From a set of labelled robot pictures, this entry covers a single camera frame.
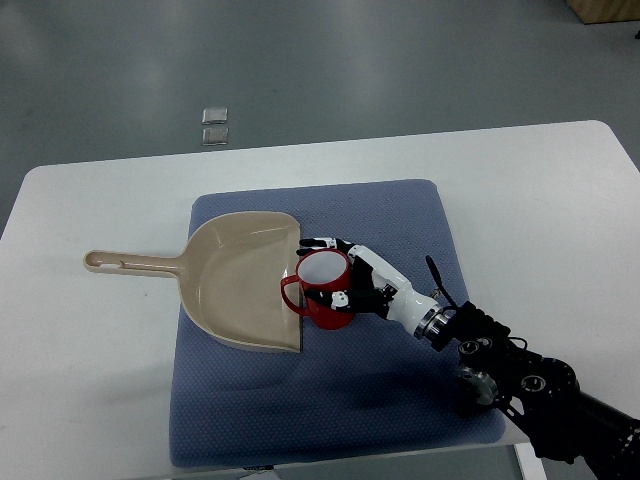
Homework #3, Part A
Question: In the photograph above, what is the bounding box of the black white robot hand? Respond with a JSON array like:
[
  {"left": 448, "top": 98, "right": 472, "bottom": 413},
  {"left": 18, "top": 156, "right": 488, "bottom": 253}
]
[{"left": 297, "top": 237, "right": 444, "bottom": 335}]

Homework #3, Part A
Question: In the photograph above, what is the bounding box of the red cup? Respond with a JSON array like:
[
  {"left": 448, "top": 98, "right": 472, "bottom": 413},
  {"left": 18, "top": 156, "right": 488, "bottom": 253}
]
[{"left": 280, "top": 248, "right": 354, "bottom": 330}]

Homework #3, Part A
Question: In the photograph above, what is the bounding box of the beige plastic dustpan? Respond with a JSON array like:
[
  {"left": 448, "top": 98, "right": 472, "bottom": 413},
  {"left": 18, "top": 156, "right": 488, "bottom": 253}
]
[{"left": 83, "top": 211, "right": 302, "bottom": 353}]

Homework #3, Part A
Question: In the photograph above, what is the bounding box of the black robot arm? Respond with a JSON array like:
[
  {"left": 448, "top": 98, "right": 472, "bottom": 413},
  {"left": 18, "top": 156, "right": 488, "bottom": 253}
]
[{"left": 414, "top": 302, "right": 639, "bottom": 479}]

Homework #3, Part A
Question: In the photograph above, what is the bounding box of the blue cushion mat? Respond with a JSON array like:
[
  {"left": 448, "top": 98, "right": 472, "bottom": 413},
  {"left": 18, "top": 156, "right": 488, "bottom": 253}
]
[{"left": 169, "top": 179, "right": 505, "bottom": 468}]

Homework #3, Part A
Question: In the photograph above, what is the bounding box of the white table leg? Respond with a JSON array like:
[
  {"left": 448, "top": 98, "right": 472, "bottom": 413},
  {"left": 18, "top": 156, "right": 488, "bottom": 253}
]
[{"left": 514, "top": 443, "right": 547, "bottom": 480}]

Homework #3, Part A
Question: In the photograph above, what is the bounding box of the upper metal floor plate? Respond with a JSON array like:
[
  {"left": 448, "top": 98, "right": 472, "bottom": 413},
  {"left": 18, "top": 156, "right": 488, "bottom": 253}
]
[{"left": 201, "top": 107, "right": 228, "bottom": 125}]

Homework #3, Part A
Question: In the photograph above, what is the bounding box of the wooden box corner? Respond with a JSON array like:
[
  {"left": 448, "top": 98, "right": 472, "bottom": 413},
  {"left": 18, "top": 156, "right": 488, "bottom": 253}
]
[{"left": 567, "top": 0, "right": 639, "bottom": 25}]

